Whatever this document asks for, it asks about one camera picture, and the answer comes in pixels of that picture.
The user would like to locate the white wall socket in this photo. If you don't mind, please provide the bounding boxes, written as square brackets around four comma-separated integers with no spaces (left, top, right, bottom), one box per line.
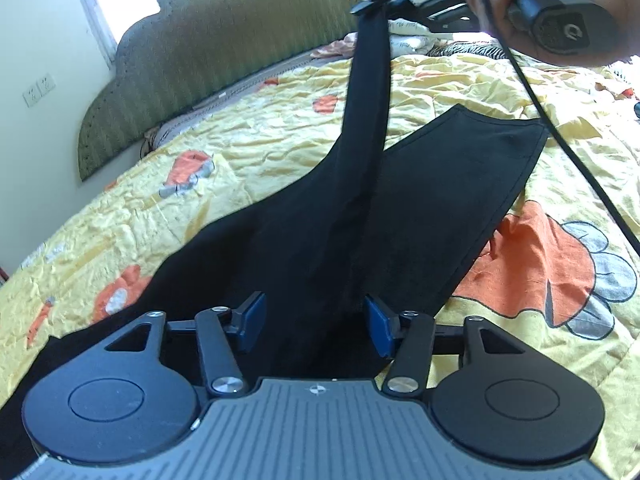
[22,74,56,108]

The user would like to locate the black white striped cloth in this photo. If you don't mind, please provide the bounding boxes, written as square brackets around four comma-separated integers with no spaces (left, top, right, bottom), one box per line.
[429,41,512,62]

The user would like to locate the black cable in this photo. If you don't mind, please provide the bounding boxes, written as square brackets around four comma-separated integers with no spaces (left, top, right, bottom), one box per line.
[475,0,640,257]

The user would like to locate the orange flowered pillow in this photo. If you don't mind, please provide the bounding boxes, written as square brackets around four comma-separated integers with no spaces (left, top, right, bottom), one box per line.
[311,34,359,59]

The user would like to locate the yellow printed bedsheet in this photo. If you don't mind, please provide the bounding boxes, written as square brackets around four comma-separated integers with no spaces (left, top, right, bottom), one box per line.
[0,35,640,480]

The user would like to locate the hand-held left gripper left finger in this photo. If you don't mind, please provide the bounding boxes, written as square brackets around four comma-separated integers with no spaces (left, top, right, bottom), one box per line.
[102,290,268,398]

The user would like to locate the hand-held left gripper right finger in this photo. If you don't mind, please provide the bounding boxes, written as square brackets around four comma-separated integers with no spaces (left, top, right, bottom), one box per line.
[364,294,526,398]

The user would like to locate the black pants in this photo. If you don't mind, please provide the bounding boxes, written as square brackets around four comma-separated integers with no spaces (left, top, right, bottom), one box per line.
[0,0,551,467]

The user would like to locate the green padded headboard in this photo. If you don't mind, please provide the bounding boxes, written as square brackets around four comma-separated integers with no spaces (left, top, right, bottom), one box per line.
[76,0,363,183]

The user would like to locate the grey patterned mattress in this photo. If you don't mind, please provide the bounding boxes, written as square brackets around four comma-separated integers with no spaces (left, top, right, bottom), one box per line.
[140,50,323,157]

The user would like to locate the bright window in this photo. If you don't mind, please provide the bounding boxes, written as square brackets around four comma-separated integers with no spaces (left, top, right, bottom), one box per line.
[67,0,121,68]

